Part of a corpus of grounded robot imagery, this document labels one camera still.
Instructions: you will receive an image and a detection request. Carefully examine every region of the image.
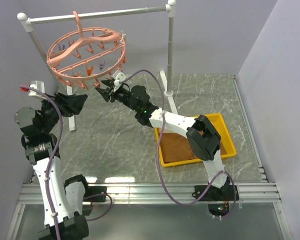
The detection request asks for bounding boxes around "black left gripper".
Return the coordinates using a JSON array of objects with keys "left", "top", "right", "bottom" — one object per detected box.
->
[{"left": 39, "top": 91, "right": 87, "bottom": 134}]

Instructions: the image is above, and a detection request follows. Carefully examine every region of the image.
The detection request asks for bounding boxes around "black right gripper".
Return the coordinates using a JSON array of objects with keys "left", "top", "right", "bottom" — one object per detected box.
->
[{"left": 95, "top": 80, "right": 140, "bottom": 113}]

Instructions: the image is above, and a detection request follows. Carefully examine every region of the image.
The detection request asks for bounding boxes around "pink round clip hanger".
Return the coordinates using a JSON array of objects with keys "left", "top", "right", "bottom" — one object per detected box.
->
[{"left": 46, "top": 11, "right": 126, "bottom": 90}]

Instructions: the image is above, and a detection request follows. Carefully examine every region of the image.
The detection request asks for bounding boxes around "brown underwear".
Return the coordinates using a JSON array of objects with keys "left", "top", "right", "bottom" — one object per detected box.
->
[{"left": 158, "top": 128, "right": 228, "bottom": 163}]

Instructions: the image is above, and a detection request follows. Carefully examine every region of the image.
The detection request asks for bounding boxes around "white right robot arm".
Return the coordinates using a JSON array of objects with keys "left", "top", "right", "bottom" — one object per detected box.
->
[{"left": 96, "top": 80, "right": 239, "bottom": 201}]

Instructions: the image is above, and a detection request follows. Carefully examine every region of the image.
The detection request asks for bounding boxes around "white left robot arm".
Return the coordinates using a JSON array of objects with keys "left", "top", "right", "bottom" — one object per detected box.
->
[{"left": 14, "top": 92, "right": 91, "bottom": 240}]

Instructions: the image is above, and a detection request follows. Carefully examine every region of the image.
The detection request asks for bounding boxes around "purple clothes peg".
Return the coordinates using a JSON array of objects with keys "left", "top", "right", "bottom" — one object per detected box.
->
[{"left": 99, "top": 60, "right": 107, "bottom": 71}]

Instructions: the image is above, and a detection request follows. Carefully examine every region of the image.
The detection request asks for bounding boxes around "white metal drying rack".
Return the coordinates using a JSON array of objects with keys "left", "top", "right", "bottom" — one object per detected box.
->
[{"left": 16, "top": 0, "right": 180, "bottom": 132}]

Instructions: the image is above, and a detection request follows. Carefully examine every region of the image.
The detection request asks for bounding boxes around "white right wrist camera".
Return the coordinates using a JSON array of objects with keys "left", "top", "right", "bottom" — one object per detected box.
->
[{"left": 112, "top": 69, "right": 127, "bottom": 87}]

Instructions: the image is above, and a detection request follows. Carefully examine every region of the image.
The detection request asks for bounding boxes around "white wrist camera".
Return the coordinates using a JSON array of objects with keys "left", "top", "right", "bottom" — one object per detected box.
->
[
  {"left": 19, "top": 80, "right": 46, "bottom": 100},
  {"left": 112, "top": 69, "right": 127, "bottom": 87}
]

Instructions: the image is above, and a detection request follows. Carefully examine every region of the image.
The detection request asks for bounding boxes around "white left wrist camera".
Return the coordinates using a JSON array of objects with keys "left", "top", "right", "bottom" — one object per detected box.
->
[{"left": 19, "top": 80, "right": 46, "bottom": 100}]

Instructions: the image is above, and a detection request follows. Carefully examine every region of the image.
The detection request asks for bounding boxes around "aluminium rail frame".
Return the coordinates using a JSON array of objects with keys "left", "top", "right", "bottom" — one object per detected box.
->
[{"left": 4, "top": 74, "right": 295, "bottom": 240}]

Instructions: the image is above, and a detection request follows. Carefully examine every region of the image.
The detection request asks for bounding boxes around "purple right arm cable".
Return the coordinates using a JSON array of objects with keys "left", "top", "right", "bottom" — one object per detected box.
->
[{"left": 118, "top": 69, "right": 235, "bottom": 221}]

